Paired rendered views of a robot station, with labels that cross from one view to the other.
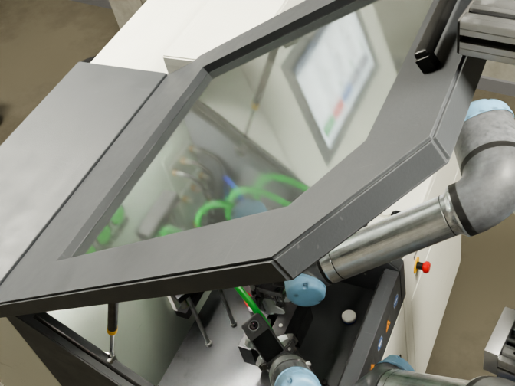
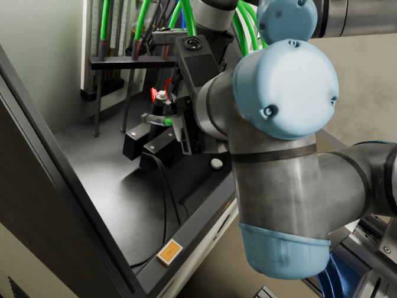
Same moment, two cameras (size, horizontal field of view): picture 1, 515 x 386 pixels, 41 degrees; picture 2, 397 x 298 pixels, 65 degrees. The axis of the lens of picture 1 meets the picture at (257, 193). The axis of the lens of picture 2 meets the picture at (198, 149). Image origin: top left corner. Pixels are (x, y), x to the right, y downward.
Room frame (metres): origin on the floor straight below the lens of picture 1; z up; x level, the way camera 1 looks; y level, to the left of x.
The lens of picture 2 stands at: (0.36, 0.13, 1.54)
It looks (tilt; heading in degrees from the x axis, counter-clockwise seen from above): 41 degrees down; 344
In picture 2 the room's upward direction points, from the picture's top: 21 degrees clockwise
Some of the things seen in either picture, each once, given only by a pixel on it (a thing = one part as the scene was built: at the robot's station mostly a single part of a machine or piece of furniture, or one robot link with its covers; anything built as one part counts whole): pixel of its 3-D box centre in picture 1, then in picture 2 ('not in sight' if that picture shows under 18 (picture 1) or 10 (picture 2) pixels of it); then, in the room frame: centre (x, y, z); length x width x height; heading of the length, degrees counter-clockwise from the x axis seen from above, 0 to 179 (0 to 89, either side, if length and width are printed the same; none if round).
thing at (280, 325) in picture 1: (286, 312); (172, 135); (1.09, 0.01, 0.91); 0.34 x 0.10 x 0.15; 144
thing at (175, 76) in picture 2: (260, 296); (180, 76); (0.95, 0.06, 1.20); 0.05 x 0.02 x 0.09; 144
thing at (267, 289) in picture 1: (270, 276); (203, 54); (0.95, 0.02, 1.26); 0.09 x 0.08 x 0.12; 54
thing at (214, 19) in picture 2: not in sight; (213, 13); (0.96, 0.03, 1.34); 0.08 x 0.08 x 0.05
